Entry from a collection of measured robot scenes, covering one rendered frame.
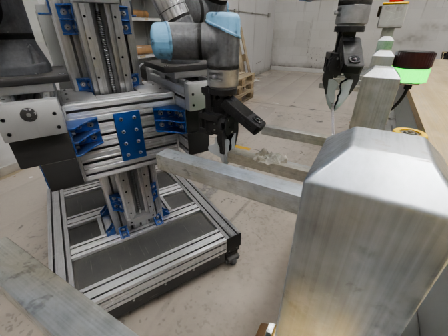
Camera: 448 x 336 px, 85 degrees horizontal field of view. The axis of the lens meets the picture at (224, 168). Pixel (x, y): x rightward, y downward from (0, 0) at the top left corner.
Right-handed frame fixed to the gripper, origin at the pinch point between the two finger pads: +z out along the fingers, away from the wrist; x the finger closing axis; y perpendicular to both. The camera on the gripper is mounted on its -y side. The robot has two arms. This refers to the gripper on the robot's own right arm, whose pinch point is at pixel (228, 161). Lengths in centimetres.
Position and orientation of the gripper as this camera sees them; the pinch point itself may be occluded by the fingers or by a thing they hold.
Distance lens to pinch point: 69.1
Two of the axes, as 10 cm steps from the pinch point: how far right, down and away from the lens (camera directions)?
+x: -5.0, 4.3, -7.6
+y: -8.7, -2.6, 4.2
